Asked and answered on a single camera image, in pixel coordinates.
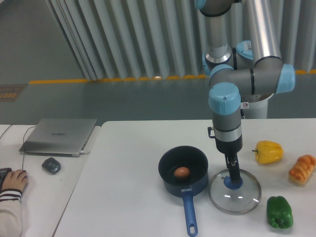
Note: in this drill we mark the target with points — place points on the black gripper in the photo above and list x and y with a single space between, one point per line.
231 148

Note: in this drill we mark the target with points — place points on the glass pot lid blue knob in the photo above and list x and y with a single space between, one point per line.
234 198

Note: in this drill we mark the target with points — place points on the dark blue saucepan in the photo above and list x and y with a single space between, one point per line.
196 161

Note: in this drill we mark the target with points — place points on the striped white sleeve forearm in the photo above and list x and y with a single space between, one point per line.
10 213

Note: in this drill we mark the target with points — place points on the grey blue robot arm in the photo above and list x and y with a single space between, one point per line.
229 82

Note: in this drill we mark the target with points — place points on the person's hand on mouse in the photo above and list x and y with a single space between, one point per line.
15 180

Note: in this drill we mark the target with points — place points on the yellow bell pepper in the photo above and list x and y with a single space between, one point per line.
268 152

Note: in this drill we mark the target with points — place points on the brown egg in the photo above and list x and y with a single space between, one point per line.
182 173

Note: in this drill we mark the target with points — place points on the orange bread loaf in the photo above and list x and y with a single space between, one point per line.
302 169

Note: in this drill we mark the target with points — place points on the green bell pepper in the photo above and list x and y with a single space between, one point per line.
279 213

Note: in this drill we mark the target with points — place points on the folded grey partition panels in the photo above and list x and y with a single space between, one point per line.
166 38

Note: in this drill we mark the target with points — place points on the silver closed laptop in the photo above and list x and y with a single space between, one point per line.
62 137

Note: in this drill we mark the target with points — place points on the black keyboard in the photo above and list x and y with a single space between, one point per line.
3 174

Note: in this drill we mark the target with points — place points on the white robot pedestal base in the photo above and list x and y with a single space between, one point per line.
255 106

